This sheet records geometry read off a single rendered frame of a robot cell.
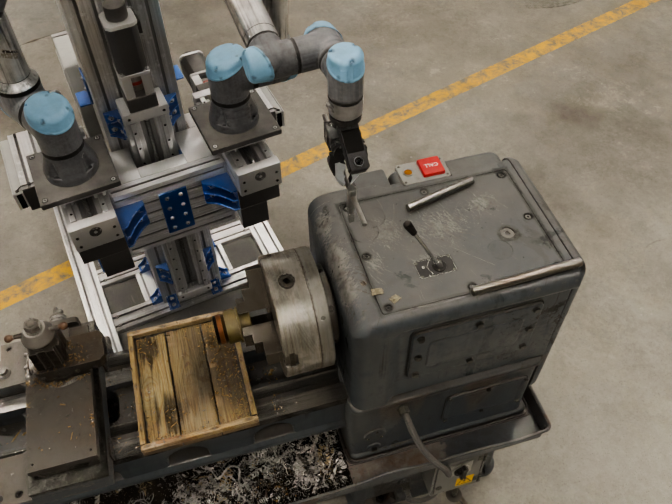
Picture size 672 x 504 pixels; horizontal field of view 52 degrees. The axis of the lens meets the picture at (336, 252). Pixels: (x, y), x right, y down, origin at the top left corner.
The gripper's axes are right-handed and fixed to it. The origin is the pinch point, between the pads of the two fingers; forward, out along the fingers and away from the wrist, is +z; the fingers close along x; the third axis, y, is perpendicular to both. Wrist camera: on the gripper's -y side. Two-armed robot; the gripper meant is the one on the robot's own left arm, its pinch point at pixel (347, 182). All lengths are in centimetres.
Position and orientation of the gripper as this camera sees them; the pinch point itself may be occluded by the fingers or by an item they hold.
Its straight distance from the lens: 165.3
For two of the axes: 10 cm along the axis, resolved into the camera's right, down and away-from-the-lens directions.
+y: -3.0, -7.5, 5.9
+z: 0.0, 6.2, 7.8
